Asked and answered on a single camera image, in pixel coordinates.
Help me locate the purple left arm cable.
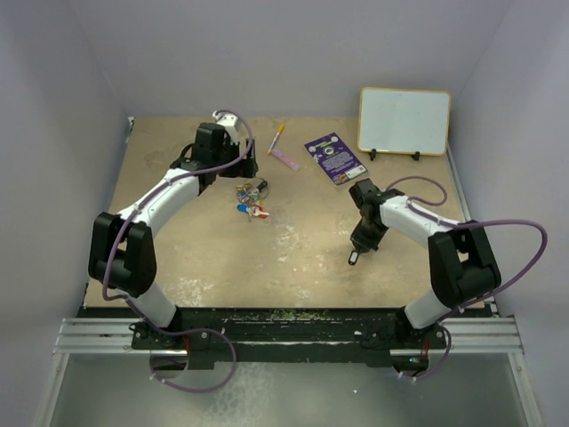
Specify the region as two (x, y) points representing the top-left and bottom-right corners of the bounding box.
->
(101, 109), (257, 395)

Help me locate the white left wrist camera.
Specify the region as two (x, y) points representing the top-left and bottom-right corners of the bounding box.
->
(212, 110), (241, 141)

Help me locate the yellow capped marker pen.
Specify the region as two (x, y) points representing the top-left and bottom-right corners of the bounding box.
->
(267, 124), (285, 156)

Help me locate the black white key tag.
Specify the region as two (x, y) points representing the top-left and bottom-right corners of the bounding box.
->
(348, 250), (359, 266)

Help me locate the pink translucent lead case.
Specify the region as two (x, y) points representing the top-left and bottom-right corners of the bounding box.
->
(270, 149), (301, 171)

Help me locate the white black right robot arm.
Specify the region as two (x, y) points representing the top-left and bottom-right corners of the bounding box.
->
(348, 179), (501, 348)

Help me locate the yellow framed whiteboard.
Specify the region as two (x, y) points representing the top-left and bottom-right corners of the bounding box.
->
(357, 87), (452, 156)

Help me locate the black whiteboard stand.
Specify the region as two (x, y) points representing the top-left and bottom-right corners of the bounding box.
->
(368, 149), (421, 161)

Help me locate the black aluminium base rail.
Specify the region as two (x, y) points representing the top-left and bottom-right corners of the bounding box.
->
(55, 308), (523, 369)

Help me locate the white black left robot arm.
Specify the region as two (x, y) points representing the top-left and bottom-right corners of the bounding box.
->
(88, 110), (258, 349)

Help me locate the purple paperback book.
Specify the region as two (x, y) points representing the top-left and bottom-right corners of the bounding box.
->
(304, 133), (368, 187)

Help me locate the large metal keyring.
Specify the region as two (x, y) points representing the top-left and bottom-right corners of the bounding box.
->
(247, 177), (270, 198)

